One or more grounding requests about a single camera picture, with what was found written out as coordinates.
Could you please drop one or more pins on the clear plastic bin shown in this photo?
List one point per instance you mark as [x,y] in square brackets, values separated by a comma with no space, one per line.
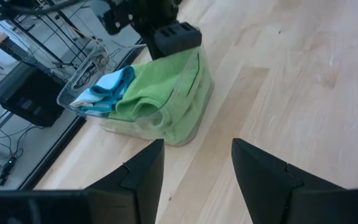
[82,71]

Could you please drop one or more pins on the black power strip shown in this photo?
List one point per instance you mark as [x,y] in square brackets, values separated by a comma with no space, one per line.
[6,169]

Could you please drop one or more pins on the green microfiber towel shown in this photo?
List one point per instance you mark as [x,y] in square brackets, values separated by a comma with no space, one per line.
[185,124]
[154,84]

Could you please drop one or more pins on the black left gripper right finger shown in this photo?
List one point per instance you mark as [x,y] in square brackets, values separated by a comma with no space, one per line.
[291,202]

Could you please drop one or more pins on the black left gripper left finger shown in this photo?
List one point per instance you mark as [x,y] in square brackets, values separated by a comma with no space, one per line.
[89,207]

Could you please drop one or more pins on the grey metal beam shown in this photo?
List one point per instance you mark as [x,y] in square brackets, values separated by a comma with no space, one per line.
[2,90]

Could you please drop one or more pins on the light blue microfiber towel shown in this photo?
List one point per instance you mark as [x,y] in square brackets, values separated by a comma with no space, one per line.
[110,85]

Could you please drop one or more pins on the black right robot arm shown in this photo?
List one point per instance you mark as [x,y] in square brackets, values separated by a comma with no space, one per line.
[148,15]

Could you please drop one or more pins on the black equipment case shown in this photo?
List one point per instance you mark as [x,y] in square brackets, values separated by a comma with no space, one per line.
[33,99]

